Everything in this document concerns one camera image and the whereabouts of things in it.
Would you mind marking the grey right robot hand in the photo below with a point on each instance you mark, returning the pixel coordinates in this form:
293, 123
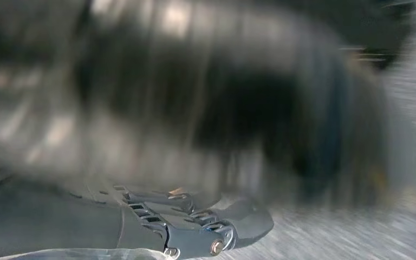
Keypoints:
50, 222

